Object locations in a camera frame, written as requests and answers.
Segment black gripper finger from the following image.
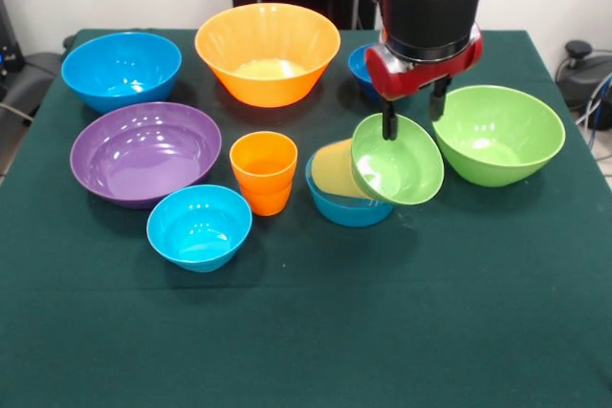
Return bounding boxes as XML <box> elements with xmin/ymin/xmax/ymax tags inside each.
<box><xmin>427</xmin><ymin>75</ymin><xmax>453</xmax><ymax>121</ymax></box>
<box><xmin>382</xmin><ymin>97</ymin><xmax>399</xmax><ymax>141</ymax></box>

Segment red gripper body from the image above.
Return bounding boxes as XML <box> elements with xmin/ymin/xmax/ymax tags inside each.
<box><xmin>363</xmin><ymin>24</ymin><xmax>485</xmax><ymax>102</ymax></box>

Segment small dark blue bowl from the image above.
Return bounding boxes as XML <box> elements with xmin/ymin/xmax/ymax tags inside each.
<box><xmin>347</xmin><ymin>43</ymin><xmax>384</xmax><ymax>103</ymax></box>

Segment small green bowl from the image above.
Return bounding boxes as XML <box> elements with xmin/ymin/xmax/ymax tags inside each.
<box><xmin>350</xmin><ymin>113</ymin><xmax>446</xmax><ymax>206</ymax></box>

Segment yellow cup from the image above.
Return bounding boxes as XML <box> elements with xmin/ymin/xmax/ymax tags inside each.
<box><xmin>310</xmin><ymin>138</ymin><xmax>369</xmax><ymax>200</ymax></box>

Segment translucent blue ridged bowl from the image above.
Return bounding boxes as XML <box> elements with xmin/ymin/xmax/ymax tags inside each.
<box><xmin>305</xmin><ymin>147</ymin><xmax>396</xmax><ymax>228</ymax></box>

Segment large green bowl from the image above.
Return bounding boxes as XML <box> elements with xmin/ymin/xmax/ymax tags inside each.
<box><xmin>432</xmin><ymin>84</ymin><xmax>567</xmax><ymax>188</ymax></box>

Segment large orange bowl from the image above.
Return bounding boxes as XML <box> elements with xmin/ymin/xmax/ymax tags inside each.
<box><xmin>193</xmin><ymin>2</ymin><xmax>342</xmax><ymax>109</ymax></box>

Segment orange cup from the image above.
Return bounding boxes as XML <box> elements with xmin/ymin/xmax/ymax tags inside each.
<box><xmin>229</xmin><ymin>130</ymin><xmax>299</xmax><ymax>217</ymax></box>

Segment dark green tablecloth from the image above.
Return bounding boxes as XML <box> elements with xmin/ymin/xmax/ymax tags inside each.
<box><xmin>0</xmin><ymin>28</ymin><xmax>612</xmax><ymax>408</ymax></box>

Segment small light blue bowl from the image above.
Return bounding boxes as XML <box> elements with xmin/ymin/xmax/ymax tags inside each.
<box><xmin>145</xmin><ymin>183</ymin><xmax>253</xmax><ymax>274</ymax></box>

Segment purple bowl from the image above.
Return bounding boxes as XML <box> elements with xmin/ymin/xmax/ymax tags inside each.
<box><xmin>69</xmin><ymin>101</ymin><xmax>223</xmax><ymax>210</ymax></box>

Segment large blue bowl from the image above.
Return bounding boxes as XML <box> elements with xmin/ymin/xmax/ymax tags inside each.
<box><xmin>60</xmin><ymin>31</ymin><xmax>184</xmax><ymax>115</ymax></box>

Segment dark grey seat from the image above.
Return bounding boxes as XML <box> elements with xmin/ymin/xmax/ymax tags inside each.
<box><xmin>0</xmin><ymin>51</ymin><xmax>66</xmax><ymax>141</ymax></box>

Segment black electronic device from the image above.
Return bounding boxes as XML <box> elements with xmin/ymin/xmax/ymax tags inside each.
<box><xmin>0</xmin><ymin>0</ymin><xmax>26</xmax><ymax>75</ymax></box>

